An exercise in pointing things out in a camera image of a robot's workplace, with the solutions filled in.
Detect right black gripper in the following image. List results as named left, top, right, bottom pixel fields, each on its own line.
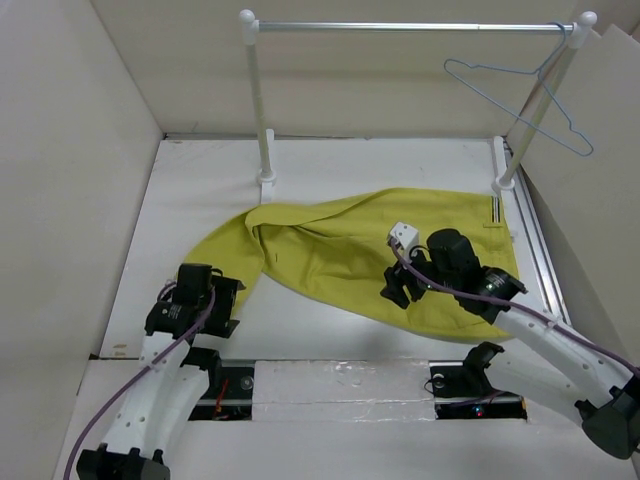
left=379, top=241, right=459, bottom=309

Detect yellow trousers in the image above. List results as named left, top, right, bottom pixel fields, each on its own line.
left=185, top=188, right=518, bottom=341

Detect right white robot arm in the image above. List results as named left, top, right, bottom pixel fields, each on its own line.
left=381, top=222, right=639, bottom=460

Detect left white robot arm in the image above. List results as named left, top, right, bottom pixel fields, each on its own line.
left=63, top=263, right=245, bottom=479

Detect white and metal clothes rack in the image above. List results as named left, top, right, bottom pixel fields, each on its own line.
left=236, top=7, right=597, bottom=195

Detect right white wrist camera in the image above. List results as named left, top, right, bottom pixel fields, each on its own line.
left=387, top=222, right=420, bottom=254

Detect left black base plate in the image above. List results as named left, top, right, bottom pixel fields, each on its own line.
left=189, top=361, right=255, bottom=422

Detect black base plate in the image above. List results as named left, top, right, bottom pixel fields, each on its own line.
left=189, top=361, right=255, bottom=422
left=423, top=361, right=528, bottom=421

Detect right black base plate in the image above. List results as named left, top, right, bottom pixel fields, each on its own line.
left=423, top=361, right=528, bottom=421

